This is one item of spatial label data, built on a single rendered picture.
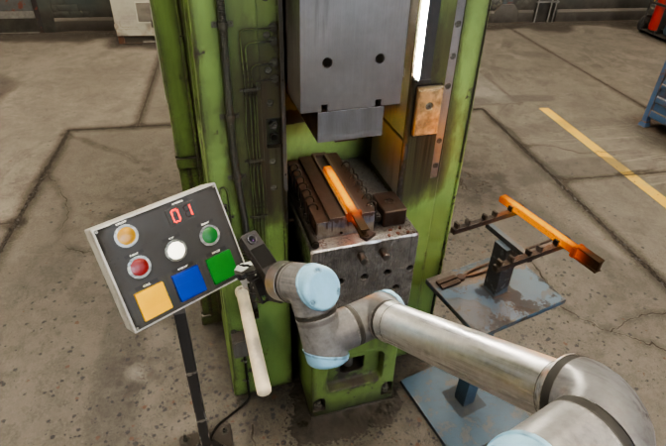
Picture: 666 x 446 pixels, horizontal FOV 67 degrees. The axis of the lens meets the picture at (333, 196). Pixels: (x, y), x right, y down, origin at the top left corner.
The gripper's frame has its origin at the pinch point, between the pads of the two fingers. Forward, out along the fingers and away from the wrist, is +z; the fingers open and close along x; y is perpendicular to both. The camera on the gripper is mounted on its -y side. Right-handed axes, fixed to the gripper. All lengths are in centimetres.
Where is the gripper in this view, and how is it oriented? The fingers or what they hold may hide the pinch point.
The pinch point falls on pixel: (238, 266)
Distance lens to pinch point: 133.0
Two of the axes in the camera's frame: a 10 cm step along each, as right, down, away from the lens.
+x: 7.4, -3.6, 5.7
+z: -5.9, 0.5, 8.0
